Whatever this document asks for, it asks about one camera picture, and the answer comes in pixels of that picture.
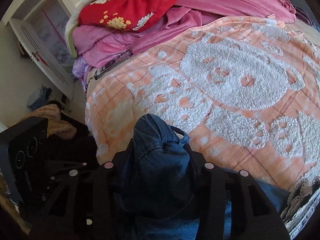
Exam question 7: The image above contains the blue denim pants lace hem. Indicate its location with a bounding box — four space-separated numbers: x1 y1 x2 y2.
120 113 320 240

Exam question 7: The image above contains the orange bear pattern blanket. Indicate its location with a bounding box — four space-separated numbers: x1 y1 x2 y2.
86 16 319 190

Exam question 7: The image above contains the white glass door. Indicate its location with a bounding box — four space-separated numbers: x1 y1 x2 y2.
9 18 74 100

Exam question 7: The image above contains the pink velvet quilt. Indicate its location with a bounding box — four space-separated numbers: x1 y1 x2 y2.
65 0 296 81

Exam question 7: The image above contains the smartphone in clear case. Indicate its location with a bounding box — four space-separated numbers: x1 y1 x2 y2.
94 49 133 80

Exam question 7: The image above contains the red floral blanket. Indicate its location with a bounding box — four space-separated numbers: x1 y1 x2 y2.
77 0 177 32

